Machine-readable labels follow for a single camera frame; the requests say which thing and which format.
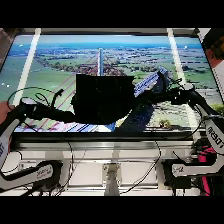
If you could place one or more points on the black garment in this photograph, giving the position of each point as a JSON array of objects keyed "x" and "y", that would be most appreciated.
[{"x": 103, "y": 98}]

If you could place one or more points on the silver frame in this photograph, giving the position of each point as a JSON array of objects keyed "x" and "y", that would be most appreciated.
[{"x": 100, "y": 145}]

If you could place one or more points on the pink garment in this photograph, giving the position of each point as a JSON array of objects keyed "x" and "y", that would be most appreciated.
[{"x": 206, "y": 166}]

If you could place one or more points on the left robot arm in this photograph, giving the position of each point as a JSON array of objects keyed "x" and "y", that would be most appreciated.
[{"x": 40, "y": 111}]

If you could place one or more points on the heap of clothes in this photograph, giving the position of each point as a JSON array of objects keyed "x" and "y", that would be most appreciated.
[{"x": 216, "y": 41}]

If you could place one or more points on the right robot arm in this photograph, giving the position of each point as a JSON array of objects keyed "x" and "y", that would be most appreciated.
[{"x": 213, "y": 130}]

